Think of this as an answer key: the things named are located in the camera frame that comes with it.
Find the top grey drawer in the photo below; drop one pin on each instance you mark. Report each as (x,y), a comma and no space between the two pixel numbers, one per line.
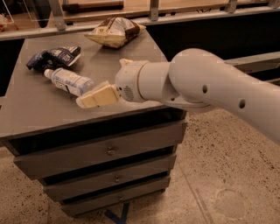
(52,162)

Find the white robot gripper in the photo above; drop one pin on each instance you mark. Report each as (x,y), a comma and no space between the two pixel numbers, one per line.
(128,79)

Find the grey drawer cabinet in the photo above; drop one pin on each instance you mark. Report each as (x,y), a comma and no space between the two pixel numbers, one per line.
(36,116)

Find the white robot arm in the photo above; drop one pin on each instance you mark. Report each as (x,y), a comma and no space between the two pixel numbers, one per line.
(196,81)

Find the middle grey drawer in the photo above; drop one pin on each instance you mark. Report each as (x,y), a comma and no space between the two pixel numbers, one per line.
(120,175)

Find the bottom grey drawer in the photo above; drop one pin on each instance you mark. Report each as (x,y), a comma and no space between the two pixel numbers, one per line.
(117,196)

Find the clear blue plastic bottle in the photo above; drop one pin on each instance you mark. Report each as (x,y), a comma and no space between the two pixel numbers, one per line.
(69,81)

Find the white brown chip bag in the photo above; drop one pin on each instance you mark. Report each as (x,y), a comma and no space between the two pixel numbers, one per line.
(115,32)

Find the dark blue snack bag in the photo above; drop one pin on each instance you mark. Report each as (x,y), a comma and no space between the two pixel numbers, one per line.
(54,58)

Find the grey metal railing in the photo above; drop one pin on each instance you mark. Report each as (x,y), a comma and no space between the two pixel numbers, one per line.
(230,28)

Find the grey drawer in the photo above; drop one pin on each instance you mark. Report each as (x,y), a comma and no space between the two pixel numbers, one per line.
(117,196)
(52,162)
(120,175)

